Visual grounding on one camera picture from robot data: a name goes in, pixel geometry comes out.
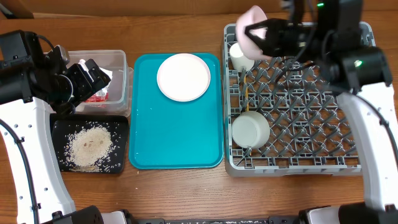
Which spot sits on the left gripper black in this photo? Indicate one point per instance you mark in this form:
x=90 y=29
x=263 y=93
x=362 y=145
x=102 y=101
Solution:
x=87 y=88

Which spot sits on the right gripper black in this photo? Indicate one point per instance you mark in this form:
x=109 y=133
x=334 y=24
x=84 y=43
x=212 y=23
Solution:
x=270 y=44

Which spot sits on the small pink saucer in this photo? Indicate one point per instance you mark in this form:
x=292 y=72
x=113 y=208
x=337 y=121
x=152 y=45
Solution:
x=248 y=47

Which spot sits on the red snack wrapper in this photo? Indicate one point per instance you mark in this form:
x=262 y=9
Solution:
x=100 y=96

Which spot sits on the white cup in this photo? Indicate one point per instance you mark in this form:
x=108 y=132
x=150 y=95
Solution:
x=239 y=60

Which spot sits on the pile of rice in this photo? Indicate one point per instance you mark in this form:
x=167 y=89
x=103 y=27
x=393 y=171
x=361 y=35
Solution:
x=89 y=150

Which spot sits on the large pink plate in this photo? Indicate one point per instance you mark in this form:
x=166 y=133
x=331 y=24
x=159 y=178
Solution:
x=183 y=77

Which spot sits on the grey bowl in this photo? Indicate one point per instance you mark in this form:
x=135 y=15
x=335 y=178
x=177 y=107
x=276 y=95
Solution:
x=251 y=130

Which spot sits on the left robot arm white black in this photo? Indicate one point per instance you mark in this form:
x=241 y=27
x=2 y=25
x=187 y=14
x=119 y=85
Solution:
x=35 y=84

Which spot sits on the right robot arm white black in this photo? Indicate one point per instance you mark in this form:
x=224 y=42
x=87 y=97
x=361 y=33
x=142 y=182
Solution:
x=328 y=34

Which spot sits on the clear plastic waste bin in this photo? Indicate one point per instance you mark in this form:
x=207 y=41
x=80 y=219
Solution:
x=117 y=100

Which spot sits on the grey dishwasher rack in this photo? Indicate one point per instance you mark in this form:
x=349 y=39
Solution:
x=309 y=133

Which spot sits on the black plastic tray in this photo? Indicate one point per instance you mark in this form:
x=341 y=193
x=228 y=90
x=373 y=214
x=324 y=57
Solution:
x=118 y=126

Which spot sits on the teal serving tray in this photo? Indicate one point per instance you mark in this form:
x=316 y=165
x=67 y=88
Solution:
x=166 y=134

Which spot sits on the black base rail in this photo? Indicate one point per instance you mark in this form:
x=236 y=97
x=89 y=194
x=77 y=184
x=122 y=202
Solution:
x=267 y=220

